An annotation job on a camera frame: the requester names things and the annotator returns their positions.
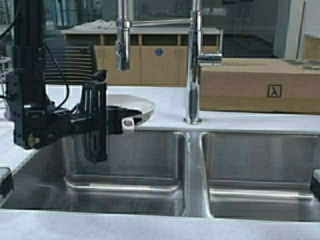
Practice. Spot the chrome pull-down kitchen faucet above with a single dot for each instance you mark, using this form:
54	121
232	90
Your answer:
196	56

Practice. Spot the wooden background shelf counter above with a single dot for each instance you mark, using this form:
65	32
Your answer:
158	55

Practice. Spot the brown cardboard box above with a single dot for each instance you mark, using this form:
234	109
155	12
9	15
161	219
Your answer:
262	85

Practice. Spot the black left base bracket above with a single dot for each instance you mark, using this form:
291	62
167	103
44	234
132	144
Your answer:
6	185

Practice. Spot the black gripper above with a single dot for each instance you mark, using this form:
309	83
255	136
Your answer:
89	117

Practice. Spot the white crumpled cloth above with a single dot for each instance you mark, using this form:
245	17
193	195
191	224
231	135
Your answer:
100	24

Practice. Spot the white wire cart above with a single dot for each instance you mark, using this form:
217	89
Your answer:
4	72

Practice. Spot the black mesh office chair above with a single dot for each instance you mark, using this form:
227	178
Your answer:
74	61

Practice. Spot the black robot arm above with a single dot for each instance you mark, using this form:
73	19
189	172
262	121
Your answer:
38	122

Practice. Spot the stainless steel double sink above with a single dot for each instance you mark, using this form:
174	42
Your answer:
220	175

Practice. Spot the white frying pan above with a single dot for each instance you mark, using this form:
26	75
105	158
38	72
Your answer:
146	107

